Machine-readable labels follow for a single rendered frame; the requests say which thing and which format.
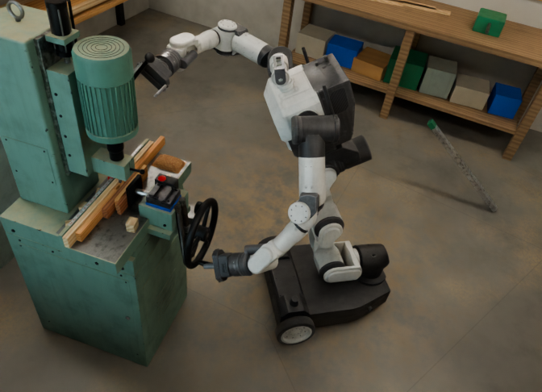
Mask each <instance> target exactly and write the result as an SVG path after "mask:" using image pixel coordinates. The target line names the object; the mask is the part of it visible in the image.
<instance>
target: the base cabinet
mask: <svg viewBox="0 0 542 392"><path fill-rule="evenodd" d="M6 236H7V238H8V240H9V242H10V246H11V248H12V250H13V253H14V255H15V258H16V260H17V263H18V265H19V268H20V271H21V273H22V275H23V279H24V281H25V283H26V285H27V288H28V291H29V293H30V295H31V299H32V301H33V303H34V305H35V309H36V311H37V314H38V316H39V318H40V322H41V323H42V326H43V328H46V329H48V330H50V331H53V332H56V333H59V334H61V335H63V336H67V337H69V338H71V339H74V340H77V341H80V342H82V343H84V344H88V345H90V346H93V347H95V348H99V349H101V350H103V351H106V352H109V353H112V354H114V355H116V356H119V357H122V358H125V359H127V360H129V361H133V362H135V363H138V364H140V365H143V366H146V367H148V365H149V363H150V361H151V360H152V358H153V356H154V354H155V353H156V351H157V349H158V347H159V346H160V344H161V341H162V340H163V339H164V337H165V334H166V332H167V331H168V330H169V327H170V325H171V324H172V322H173V320H174V318H175V317H176V315H177V313H178V311H179V310H180V308H181V305H182V303H183V302H184V301H185V299H186V296H187V280H186V266H184V264H183V260H182V254H181V245H180V240H179V235H178V231H176V233H175V234H174V236H173V238H172V239H171V240H166V239H163V238H161V239H160V240H159V242H158V243H157V245H156V247H155V248H154V249H153V250H152V252H151V253H150V255H149V256H148V258H147V260H146V261H145V262H144V264H143V265H142V266H141V268H140V270H139V271H138V273H137V274H136V275H135V276H132V275H130V274H127V273H123V272H120V271H119V273H118V274H117V275H116V274H114V273H110V272H107V271H105V270H102V269H98V268H96V267H93V266H91V265H87V264H84V263H81V262H79V261H75V260H73V259H70V258H68V257H65V256H64V253H63V252H62V251H60V250H57V249H54V248H51V247H49V246H46V245H43V244H39V243H36V242H34V241H32V240H28V239H25V238H23V237H20V236H16V235H13V234H11V233H9V232H6Z"/></svg>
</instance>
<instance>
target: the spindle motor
mask: <svg viewBox="0 0 542 392"><path fill-rule="evenodd" d="M71 53H72V58H73V66H74V70H75V74H76V79H77V87H78V91H79V96H80V100H81V108H82V113H83V117H84V122H85V130H86V134H87V135H88V137H89V138H91V139H92V140H93V141H95V142H98V143H101V144H120V143H123V142H126V141H128V140H130V139H132V138H133V137H135V136H136V134H137V133H138V131H139V121H138V113H137V105H136V88H135V79H134V69H133V61H132V52H131V47H130V46H129V44H128V43H127V42H126V41H125V40H122V39H120V38H118V37H114V36H110V35H94V36H89V37H86V38H84V39H81V40H78V41H77V42H76V43H75V44H74V45H73V48H72V51H71Z"/></svg>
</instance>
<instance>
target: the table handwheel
mask: <svg viewBox="0 0 542 392"><path fill-rule="evenodd" d="M210 209H211V221H210V226H209V227H206V223H207V219H208V215H209V212H210ZM204 213H205V215H204ZM218 213H219V206H218V203H217V201H216V200H215V199H214V198H208V199H206V200H205V201H204V202H203V203H202V205H201V206H200V207H199V208H198V210H197V212H196V214H195V216H194V218H193V220H192V223H191V224H190V225H189V226H188V227H185V226H184V231H185V233H188V234H187V237H186V243H185V248H184V263H185V266H186V268H188V269H194V268H196V267H197V266H198V264H197V260H202V259H203V258H204V256H205V255H206V252H207V250H208V248H209V247H210V244H211V241H212V238H213V235H214V233H215V228H216V223H217V219H218ZM203 215H204V218H203V221H202V225H200V221H201V219H202V217H203ZM194 239H195V241H194ZM199 241H202V242H204V243H203V245H202V247H201V249H200V251H199V253H198V255H197V256H196V257H195V259H194V260H193V261H192V260H191V253H192V252H193V250H194V248H195V247H196V245H197V244H198V242H199Z"/></svg>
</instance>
